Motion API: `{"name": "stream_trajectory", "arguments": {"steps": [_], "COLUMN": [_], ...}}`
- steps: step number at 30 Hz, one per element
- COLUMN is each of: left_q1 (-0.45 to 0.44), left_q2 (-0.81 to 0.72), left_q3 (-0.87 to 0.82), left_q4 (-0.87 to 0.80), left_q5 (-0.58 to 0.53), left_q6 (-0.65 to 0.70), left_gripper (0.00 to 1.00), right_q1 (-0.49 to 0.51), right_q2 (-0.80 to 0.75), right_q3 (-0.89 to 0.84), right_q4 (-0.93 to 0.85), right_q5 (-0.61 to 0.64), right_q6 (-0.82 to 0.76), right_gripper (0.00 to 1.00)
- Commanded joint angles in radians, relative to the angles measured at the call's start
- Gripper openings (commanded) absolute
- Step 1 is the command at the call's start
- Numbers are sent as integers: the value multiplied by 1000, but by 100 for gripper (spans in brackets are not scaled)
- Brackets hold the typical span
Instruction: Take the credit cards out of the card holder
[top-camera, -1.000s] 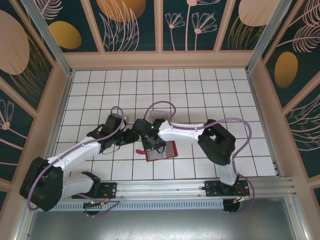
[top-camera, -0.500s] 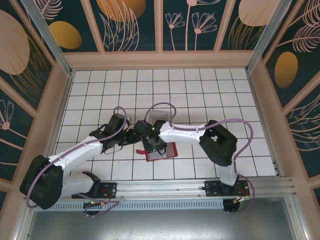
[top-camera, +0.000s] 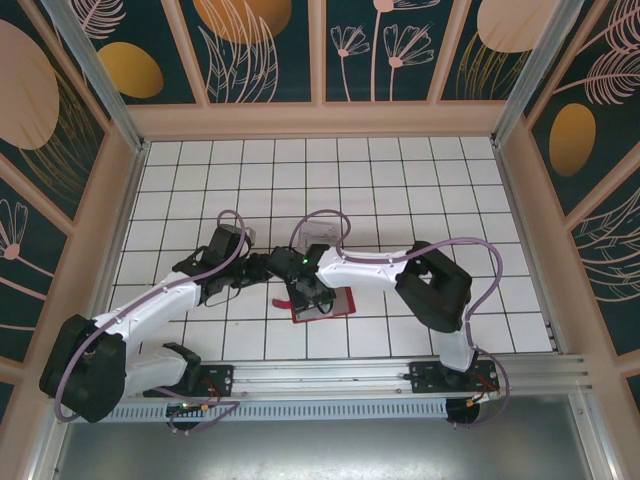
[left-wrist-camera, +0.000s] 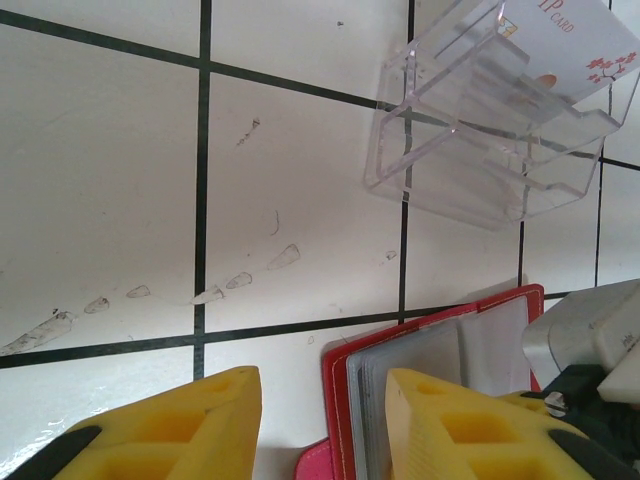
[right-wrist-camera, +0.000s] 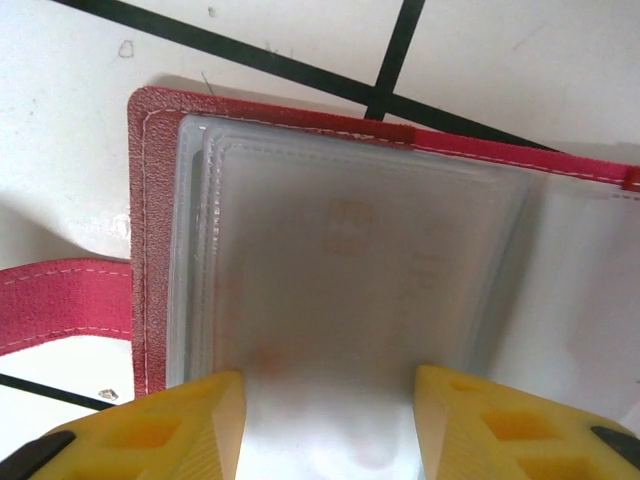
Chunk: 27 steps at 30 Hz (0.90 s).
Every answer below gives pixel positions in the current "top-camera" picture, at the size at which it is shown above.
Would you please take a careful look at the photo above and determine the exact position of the clear acrylic card stand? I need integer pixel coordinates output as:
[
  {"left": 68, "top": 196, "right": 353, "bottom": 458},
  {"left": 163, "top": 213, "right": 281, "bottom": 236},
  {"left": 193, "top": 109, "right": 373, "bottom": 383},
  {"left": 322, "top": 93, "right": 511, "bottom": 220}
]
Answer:
[{"left": 298, "top": 218, "right": 341, "bottom": 251}]

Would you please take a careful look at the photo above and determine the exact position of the red leather card holder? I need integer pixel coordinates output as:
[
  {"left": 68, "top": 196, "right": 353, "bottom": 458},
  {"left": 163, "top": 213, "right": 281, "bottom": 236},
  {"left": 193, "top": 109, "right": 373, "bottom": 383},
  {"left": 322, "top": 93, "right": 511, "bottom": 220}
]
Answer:
[{"left": 272, "top": 286, "right": 358, "bottom": 326}]

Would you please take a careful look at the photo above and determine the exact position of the grey metal sheet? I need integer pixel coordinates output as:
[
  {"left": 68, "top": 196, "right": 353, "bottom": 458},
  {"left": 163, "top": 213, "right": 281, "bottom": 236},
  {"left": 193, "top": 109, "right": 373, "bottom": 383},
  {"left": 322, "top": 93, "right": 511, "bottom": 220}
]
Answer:
[{"left": 49, "top": 419, "right": 601, "bottom": 480}]

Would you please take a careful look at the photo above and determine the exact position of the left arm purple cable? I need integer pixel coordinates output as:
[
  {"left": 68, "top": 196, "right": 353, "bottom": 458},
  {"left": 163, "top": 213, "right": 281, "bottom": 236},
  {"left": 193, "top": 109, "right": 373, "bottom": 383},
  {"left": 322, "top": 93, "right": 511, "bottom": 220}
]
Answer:
[{"left": 53, "top": 209, "right": 251, "bottom": 436}]

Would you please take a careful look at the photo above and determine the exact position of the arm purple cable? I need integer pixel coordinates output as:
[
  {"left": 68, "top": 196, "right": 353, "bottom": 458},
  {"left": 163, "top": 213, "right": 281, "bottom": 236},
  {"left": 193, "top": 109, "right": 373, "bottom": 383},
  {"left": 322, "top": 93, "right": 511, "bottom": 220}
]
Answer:
[
  {"left": 53, "top": 209, "right": 251, "bottom": 436},
  {"left": 291, "top": 209, "right": 512, "bottom": 431}
]

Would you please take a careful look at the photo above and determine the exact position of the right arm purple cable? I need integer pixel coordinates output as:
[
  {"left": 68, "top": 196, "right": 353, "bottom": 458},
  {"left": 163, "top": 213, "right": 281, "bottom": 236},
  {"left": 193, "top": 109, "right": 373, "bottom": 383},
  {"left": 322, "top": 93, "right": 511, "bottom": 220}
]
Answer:
[{"left": 291, "top": 209, "right": 512, "bottom": 431}]

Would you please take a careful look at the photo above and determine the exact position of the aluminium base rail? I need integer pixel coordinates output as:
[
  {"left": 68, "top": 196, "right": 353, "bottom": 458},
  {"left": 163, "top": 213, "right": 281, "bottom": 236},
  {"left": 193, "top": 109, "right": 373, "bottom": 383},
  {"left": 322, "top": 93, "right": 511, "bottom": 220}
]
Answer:
[{"left": 47, "top": 352, "right": 596, "bottom": 401}]

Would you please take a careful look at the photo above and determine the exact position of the grey slotted cable duct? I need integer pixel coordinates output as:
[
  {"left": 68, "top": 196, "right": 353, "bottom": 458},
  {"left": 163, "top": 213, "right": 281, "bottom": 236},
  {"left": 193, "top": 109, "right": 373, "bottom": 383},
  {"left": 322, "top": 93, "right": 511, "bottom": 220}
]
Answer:
[{"left": 67, "top": 398, "right": 450, "bottom": 422}]

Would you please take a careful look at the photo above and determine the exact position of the aluminium frame post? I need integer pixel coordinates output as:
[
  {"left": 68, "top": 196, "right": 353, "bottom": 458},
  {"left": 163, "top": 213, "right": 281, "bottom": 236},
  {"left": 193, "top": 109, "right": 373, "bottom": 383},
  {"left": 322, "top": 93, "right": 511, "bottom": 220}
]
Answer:
[
  {"left": 41, "top": 0, "right": 147, "bottom": 154},
  {"left": 491, "top": 0, "right": 584, "bottom": 147}
]

